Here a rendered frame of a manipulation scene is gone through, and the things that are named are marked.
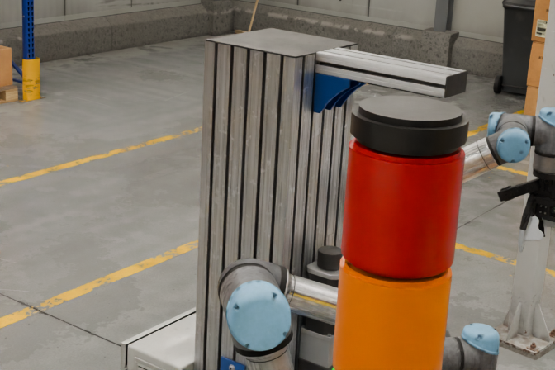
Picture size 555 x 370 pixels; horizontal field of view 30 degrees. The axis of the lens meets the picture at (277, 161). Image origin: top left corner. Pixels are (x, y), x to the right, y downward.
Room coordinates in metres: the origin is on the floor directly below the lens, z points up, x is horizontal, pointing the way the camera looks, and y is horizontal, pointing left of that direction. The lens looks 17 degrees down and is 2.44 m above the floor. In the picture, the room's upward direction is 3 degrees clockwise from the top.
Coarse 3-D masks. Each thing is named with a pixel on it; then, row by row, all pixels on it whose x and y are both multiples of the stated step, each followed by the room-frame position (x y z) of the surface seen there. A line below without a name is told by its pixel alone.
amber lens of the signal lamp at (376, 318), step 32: (352, 288) 0.41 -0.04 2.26; (384, 288) 0.41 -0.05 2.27; (416, 288) 0.41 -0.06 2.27; (448, 288) 0.42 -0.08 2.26; (352, 320) 0.41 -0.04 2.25; (384, 320) 0.40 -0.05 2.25; (416, 320) 0.41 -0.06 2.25; (352, 352) 0.41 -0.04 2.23; (384, 352) 0.40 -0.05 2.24; (416, 352) 0.41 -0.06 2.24
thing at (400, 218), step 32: (352, 160) 0.42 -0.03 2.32; (384, 160) 0.41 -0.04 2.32; (416, 160) 0.41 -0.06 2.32; (448, 160) 0.41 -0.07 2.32; (352, 192) 0.42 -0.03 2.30; (384, 192) 0.41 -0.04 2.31; (416, 192) 0.40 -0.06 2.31; (448, 192) 0.41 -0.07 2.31; (352, 224) 0.42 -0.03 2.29; (384, 224) 0.41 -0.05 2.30; (416, 224) 0.40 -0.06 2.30; (448, 224) 0.41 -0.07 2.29; (352, 256) 0.42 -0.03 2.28; (384, 256) 0.41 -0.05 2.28; (416, 256) 0.40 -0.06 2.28; (448, 256) 0.42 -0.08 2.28
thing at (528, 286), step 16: (544, 48) 5.07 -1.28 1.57; (544, 64) 5.06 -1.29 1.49; (544, 80) 5.05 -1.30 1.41; (544, 96) 5.05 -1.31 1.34; (528, 176) 5.07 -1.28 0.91; (544, 240) 5.04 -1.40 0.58; (528, 256) 5.03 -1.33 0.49; (544, 256) 5.06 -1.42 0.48; (528, 272) 5.02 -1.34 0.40; (544, 272) 5.08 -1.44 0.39; (528, 288) 5.01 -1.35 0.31; (512, 304) 5.07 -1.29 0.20; (528, 304) 5.01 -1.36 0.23; (512, 320) 5.06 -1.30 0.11; (528, 320) 5.00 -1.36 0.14
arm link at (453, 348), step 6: (444, 342) 1.88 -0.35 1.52; (450, 342) 1.88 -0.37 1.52; (456, 342) 1.89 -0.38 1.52; (444, 348) 1.87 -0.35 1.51; (450, 348) 1.87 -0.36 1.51; (456, 348) 1.87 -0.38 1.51; (462, 348) 1.88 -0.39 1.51; (444, 354) 1.86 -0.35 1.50; (450, 354) 1.86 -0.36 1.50; (456, 354) 1.86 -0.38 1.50; (462, 354) 1.87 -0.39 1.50; (444, 360) 1.85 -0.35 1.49; (450, 360) 1.86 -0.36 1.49; (456, 360) 1.86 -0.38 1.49; (462, 360) 1.86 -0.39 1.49; (444, 366) 1.85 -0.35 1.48; (450, 366) 1.86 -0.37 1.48; (456, 366) 1.86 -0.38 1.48; (462, 366) 1.86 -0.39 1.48
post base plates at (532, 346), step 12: (516, 312) 5.00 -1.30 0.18; (540, 312) 5.02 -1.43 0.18; (504, 324) 5.15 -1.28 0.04; (516, 324) 5.01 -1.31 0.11; (540, 324) 5.01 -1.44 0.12; (504, 336) 5.01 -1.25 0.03; (516, 336) 5.02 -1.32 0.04; (528, 336) 5.01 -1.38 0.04; (540, 336) 5.00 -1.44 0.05; (552, 336) 5.04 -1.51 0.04; (516, 348) 4.90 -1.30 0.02; (528, 348) 4.88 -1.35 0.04; (540, 348) 4.90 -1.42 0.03; (552, 348) 4.96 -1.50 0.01
